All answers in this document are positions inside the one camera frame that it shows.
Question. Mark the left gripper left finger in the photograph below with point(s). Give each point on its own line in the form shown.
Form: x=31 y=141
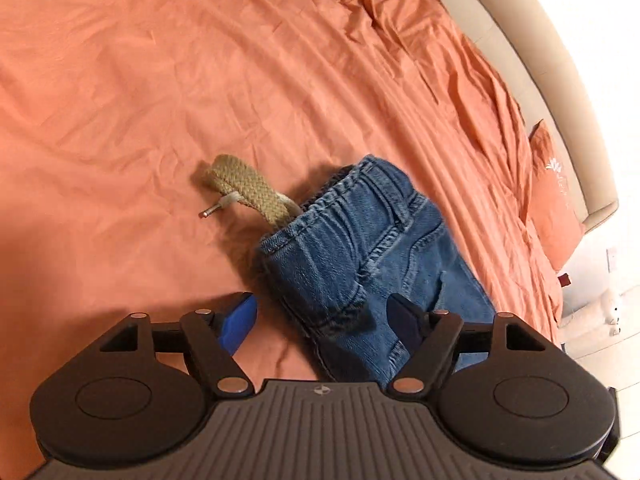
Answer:
x=230 y=318

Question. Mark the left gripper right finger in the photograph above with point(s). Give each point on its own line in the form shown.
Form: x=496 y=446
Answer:
x=412 y=324

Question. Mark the blue denim jeans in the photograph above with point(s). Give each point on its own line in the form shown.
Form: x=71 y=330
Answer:
x=335 y=260

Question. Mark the orange pillow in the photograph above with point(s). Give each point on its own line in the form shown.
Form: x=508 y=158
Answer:
x=557 y=224

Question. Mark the white plush toy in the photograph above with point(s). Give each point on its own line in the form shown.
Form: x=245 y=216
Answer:
x=610 y=312

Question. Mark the orange bed sheet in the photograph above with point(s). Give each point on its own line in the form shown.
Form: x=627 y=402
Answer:
x=110 y=110

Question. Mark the beige upholstered headboard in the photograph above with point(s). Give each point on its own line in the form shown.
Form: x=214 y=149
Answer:
x=519 y=39

